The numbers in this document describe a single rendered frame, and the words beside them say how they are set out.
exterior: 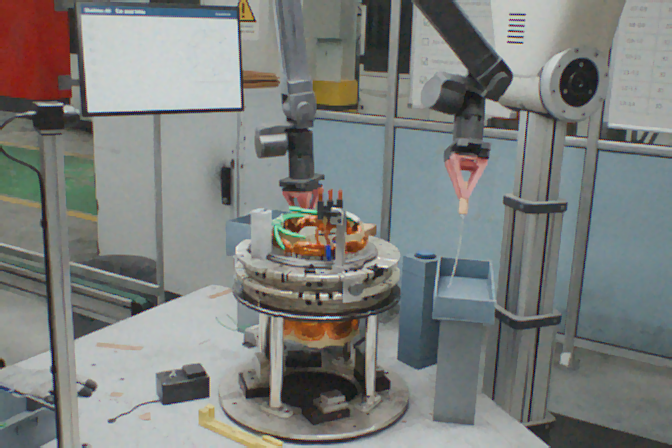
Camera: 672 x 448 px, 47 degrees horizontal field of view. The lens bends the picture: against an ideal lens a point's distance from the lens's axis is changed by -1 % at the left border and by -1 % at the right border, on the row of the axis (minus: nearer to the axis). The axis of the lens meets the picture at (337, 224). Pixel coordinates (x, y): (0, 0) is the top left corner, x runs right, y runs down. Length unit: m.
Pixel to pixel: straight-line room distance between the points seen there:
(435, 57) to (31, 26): 2.55
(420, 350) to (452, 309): 0.37
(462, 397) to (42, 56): 4.04
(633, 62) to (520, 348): 1.97
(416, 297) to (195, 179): 2.35
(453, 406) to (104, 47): 1.47
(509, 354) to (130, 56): 1.40
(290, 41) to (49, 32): 3.60
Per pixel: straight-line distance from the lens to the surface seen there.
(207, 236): 3.94
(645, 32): 3.49
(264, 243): 1.45
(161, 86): 2.46
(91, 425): 1.57
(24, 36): 5.21
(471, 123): 1.47
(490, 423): 1.59
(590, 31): 1.61
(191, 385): 1.61
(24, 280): 2.58
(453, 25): 1.37
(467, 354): 1.51
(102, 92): 2.41
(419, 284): 1.71
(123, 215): 4.33
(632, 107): 3.51
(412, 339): 1.76
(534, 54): 1.59
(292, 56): 1.68
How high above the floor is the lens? 1.53
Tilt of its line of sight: 15 degrees down
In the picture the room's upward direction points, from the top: 2 degrees clockwise
